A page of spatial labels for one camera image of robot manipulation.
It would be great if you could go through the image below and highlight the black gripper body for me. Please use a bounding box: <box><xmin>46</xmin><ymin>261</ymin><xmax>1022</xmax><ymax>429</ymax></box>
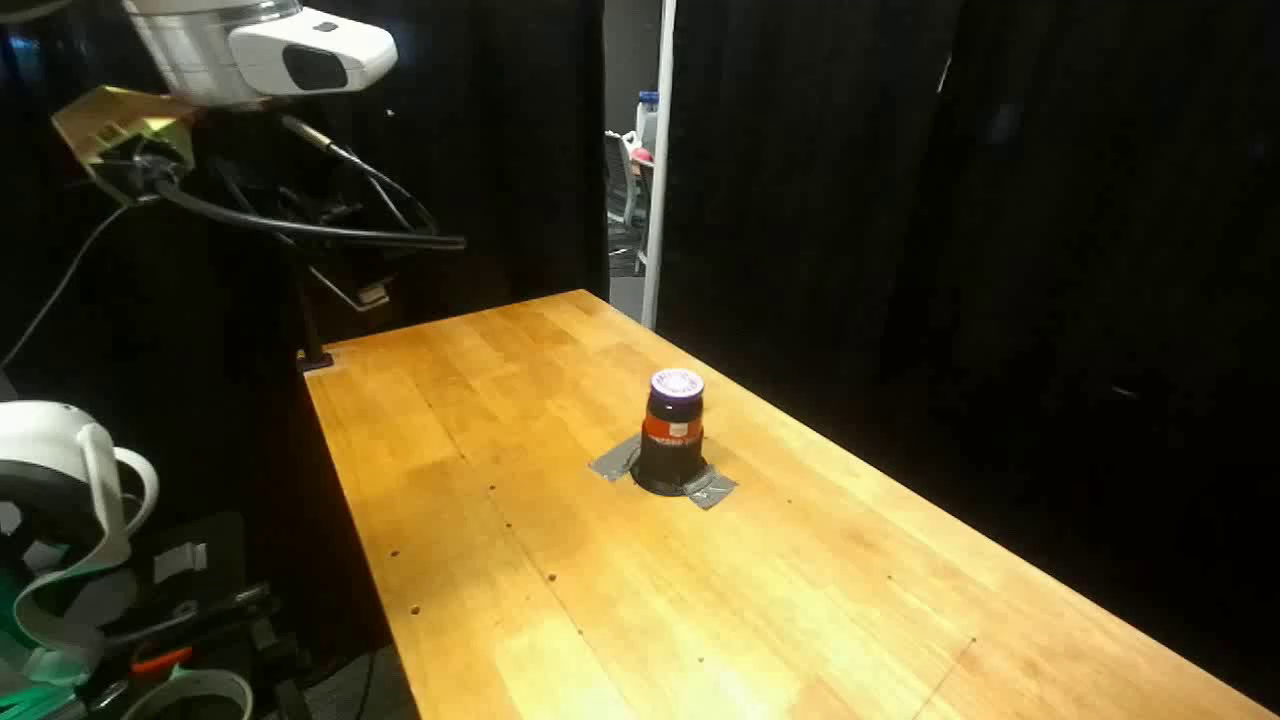
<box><xmin>183</xmin><ymin>110</ymin><xmax>412</xmax><ymax>282</ymax></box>

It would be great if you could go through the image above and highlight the small background plastic bottle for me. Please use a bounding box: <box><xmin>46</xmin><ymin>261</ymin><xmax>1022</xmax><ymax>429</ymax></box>
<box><xmin>631</xmin><ymin>84</ymin><xmax>665</xmax><ymax>152</ymax></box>

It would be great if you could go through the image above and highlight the black stand pole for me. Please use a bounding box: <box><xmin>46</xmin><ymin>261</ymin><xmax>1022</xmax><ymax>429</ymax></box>
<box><xmin>270</xmin><ymin>237</ymin><xmax>340</xmax><ymax>375</ymax></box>

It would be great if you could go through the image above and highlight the grey tape strip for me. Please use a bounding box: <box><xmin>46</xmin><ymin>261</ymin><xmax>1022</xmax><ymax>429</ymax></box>
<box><xmin>680</xmin><ymin>463</ymin><xmax>741</xmax><ymax>516</ymax></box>
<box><xmin>590</xmin><ymin>433</ymin><xmax>649</xmax><ymax>485</ymax></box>

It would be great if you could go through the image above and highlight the small grey tape piece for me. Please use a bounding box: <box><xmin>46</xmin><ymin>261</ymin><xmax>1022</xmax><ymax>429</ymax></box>
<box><xmin>148</xmin><ymin>539</ymin><xmax>218</xmax><ymax>588</ymax></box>

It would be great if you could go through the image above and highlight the white VR headset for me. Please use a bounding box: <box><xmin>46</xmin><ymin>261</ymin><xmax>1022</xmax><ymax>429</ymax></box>
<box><xmin>0</xmin><ymin>398</ymin><xmax>164</xmax><ymax>662</ymax></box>

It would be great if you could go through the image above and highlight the thick black gripper cable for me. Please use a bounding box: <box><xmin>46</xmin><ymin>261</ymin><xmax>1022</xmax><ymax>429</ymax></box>
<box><xmin>133</xmin><ymin>159</ymin><xmax>473</xmax><ymax>261</ymax></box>

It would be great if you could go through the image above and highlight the gold wrist camera mount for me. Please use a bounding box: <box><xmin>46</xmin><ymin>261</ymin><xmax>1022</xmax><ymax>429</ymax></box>
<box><xmin>49</xmin><ymin>80</ymin><xmax>201</xmax><ymax>181</ymax></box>

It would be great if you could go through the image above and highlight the thin grey hanging cable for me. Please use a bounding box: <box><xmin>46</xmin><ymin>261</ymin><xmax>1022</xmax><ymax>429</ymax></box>
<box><xmin>0</xmin><ymin>195</ymin><xmax>139</xmax><ymax>375</ymax></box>

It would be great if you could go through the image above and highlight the white doorway post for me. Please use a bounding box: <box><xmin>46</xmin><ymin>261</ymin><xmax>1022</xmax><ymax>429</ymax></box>
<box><xmin>641</xmin><ymin>0</ymin><xmax>680</xmax><ymax>334</ymax></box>

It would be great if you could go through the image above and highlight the orange handled tool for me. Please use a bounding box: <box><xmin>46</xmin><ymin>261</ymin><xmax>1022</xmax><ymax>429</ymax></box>
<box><xmin>126</xmin><ymin>641</ymin><xmax>201</xmax><ymax>682</ymax></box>

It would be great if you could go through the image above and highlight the white cable loop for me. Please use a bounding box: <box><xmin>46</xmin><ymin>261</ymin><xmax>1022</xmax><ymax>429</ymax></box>
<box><xmin>115</xmin><ymin>665</ymin><xmax>259</xmax><ymax>720</ymax></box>

